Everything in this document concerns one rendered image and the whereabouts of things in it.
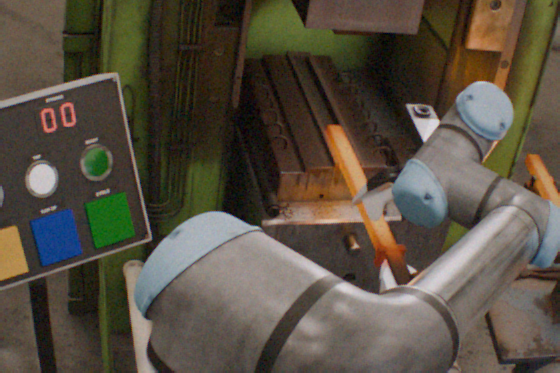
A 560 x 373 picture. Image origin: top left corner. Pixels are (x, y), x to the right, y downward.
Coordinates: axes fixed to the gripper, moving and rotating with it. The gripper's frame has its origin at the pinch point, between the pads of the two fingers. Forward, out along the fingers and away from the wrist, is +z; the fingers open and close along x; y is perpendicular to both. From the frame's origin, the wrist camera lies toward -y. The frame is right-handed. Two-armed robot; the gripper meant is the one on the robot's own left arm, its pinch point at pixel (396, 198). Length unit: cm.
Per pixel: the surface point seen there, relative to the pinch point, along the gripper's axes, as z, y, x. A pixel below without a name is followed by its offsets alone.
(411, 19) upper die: -7.0, -29.5, 6.0
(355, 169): 16.6, -12.5, 0.2
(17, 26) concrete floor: 232, -190, -83
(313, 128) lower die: 26.2, -25.5, -3.4
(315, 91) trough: 34, -38, 1
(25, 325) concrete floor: 132, -13, -69
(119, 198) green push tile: 9.1, -4.8, -42.3
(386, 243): 6.4, 5.1, -0.3
